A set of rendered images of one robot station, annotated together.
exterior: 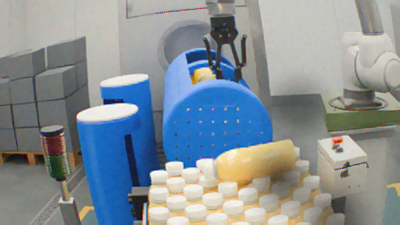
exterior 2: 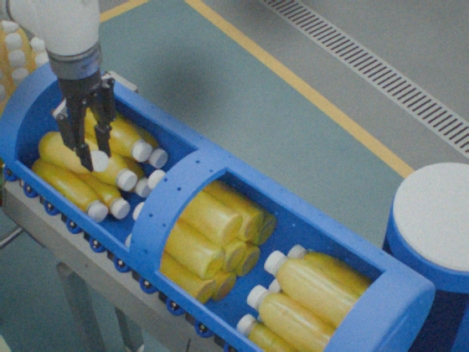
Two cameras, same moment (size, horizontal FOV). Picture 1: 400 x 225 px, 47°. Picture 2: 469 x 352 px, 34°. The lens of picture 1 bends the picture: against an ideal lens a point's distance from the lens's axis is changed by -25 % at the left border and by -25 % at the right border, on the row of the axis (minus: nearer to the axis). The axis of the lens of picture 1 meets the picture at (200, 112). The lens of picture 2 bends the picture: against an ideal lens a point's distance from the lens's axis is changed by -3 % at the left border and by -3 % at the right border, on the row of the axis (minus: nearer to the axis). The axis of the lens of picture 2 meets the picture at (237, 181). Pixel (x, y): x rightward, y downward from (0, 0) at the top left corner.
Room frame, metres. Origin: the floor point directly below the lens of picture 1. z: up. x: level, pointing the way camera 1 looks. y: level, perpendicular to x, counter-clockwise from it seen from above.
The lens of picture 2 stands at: (2.59, -0.62, 2.23)
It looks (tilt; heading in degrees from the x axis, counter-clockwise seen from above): 49 degrees down; 134
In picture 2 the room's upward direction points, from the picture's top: 1 degrees counter-clockwise
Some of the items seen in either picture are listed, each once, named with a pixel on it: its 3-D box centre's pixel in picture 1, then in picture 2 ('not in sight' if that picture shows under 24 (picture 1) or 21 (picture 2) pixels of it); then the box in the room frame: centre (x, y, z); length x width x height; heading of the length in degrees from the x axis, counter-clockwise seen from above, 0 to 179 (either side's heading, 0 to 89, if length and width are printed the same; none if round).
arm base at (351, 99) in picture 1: (358, 94); not in sight; (1.88, -0.61, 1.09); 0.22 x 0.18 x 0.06; 176
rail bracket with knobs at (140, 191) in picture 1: (148, 207); not in sight; (1.38, 0.16, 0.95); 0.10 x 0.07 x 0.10; 92
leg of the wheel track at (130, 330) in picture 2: not in sight; (122, 297); (1.49, 0.03, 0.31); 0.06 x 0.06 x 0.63; 2
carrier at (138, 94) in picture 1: (133, 160); not in sight; (3.07, 0.39, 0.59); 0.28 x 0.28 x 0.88
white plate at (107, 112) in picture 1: (105, 112); (461, 214); (2.26, 0.38, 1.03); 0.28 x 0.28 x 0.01
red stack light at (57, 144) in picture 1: (54, 142); not in sight; (1.03, 0.30, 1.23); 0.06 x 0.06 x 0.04
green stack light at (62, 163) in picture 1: (57, 162); not in sight; (1.03, 0.30, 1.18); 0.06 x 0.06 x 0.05
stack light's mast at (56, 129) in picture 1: (57, 165); not in sight; (1.03, 0.30, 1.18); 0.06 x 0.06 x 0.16
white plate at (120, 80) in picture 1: (123, 80); not in sight; (3.07, 0.39, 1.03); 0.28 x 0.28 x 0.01
